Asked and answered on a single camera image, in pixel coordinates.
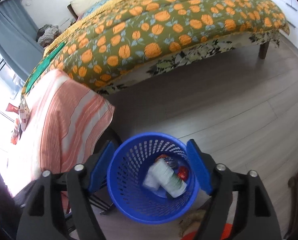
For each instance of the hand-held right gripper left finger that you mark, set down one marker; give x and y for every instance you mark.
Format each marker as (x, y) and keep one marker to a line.
(102, 167)

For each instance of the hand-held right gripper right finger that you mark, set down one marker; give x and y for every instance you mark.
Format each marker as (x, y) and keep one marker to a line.
(199, 167)

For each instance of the crushed red can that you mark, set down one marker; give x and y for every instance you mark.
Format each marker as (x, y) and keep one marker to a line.
(183, 173)

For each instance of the white drink carton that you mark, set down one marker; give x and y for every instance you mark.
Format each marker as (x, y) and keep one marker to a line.
(169, 180)

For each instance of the blue orange wrapper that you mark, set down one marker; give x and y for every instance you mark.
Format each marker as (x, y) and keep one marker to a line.
(164, 158)

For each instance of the blue plastic waste basket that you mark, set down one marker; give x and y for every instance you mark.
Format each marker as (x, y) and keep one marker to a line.
(144, 212)

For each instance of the long red wrapper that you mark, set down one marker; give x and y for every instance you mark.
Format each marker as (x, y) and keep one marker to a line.
(12, 107)

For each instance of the brown furry slipper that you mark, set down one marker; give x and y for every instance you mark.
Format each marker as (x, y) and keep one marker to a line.
(191, 221)

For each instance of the striped orange white tablecloth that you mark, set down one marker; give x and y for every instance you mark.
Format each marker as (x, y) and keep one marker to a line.
(64, 117)

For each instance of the dark cloth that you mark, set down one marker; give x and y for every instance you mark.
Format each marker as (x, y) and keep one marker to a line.
(1, 205)

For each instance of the floral bed sheet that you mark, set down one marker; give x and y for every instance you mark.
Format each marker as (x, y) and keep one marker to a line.
(176, 60)

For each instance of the folded green cloth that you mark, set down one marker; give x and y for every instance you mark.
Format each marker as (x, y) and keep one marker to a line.
(46, 62)

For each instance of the bed with floral quilt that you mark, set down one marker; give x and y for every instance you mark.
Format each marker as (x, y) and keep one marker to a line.
(164, 30)

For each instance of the pile of clothes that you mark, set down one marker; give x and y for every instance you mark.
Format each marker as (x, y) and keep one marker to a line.
(47, 36)

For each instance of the blue floral pillow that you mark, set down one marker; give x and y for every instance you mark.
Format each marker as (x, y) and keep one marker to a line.
(96, 8)

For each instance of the blue grey curtain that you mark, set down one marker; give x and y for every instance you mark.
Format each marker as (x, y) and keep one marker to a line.
(14, 30)

